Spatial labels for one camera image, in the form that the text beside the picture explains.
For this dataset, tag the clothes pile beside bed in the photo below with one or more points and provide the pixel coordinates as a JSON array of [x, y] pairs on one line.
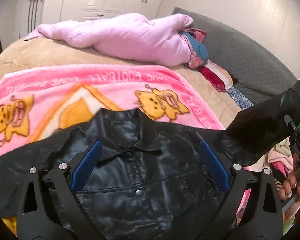
[[280, 162]]

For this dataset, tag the colourful folded clothes pile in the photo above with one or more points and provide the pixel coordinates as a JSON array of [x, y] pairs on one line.
[[219, 78]]

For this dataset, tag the light pink quilted duvet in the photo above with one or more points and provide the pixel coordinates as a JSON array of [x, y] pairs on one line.
[[129, 36]]

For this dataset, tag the black leather jacket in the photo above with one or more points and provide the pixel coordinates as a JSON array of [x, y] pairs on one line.
[[253, 132]]

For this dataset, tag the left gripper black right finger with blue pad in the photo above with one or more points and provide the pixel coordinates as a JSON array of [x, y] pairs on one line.
[[251, 208]]

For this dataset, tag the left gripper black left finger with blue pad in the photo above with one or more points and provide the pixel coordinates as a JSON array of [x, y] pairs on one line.
[[37, 217]]

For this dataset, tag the beige bed sheet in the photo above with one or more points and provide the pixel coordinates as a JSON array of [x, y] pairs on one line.
[[44, 52]]

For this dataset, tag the blue patterned pillow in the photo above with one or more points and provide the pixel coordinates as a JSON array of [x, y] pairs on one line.
[[239, 98]]

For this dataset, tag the grey quilted headboard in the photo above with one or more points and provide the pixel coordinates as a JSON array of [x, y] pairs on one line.
[[260, 75]]

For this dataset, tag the pink cartoon fleece blanket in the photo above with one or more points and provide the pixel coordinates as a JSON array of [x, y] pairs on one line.
[[149, 181]]

